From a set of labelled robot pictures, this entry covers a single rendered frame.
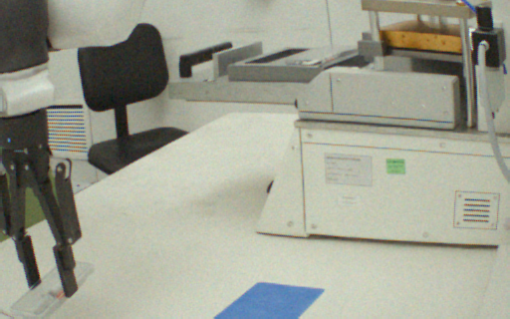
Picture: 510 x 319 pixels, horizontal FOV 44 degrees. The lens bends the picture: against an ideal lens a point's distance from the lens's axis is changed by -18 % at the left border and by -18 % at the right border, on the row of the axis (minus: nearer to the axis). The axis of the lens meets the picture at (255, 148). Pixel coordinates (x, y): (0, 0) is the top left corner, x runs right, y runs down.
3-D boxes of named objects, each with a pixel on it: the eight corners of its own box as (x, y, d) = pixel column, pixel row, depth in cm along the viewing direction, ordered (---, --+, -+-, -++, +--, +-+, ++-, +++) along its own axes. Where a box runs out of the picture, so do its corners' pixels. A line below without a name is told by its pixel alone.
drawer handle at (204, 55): (234, 62, 137) (233, 41, 136) (188, 77, 125) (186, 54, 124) (225, 62, 138) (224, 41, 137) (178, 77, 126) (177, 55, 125)
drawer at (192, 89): (382, 84, 128) (378, 42, 126) (335, 111, 110) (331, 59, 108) (236, 78, 142) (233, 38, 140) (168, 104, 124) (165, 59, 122)
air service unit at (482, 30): (511, 104, 90) (503, 4, 86) (499, 128, 78) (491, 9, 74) (482, 101, 92) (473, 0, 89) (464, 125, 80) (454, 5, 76)
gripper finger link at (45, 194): (35, 156, 80) (42, 152, 80) (69, 240, 82) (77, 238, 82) (20, 164, 77) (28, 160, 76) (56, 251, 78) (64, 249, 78)
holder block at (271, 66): (370, 64, 127) (368, 50, 126) (325, 84, 110) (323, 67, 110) (286, 60, 135) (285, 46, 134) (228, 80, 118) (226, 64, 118)
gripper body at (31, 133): (59, 101, 79) (68, 177, 82) (11, 106, 82) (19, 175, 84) (31, 116, 72) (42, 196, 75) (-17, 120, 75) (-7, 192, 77)
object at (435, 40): (492, 49, 113) (486, -2, 111) (473, 65, 95) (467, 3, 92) (411, 40, 121) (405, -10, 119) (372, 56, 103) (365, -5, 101)
